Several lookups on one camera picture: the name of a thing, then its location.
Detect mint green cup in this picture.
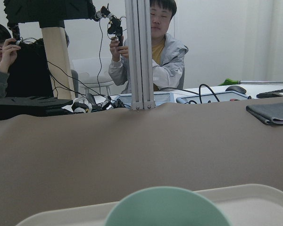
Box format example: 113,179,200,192
105,186,231,226

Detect cream rabbit tray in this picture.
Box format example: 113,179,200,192
19,184,283,226

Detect white chair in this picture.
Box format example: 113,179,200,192
72,57,114,96

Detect person in grey jacket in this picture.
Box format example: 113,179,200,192
108,0,188,94

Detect handheld teleoperation controller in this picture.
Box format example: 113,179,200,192
93,6,123,47

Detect black computer mouse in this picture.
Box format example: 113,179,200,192
225,85,247,94

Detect person in black jacket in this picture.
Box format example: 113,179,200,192
0,24,53,98

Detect black keyboard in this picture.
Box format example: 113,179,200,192
256,89,283,98

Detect folded grey cloth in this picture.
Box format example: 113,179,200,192
246,103,283,125

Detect black stepped holder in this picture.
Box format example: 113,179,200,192
0,96,73,120

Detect aluminium frame post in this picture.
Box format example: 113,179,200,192
125,0,156,110

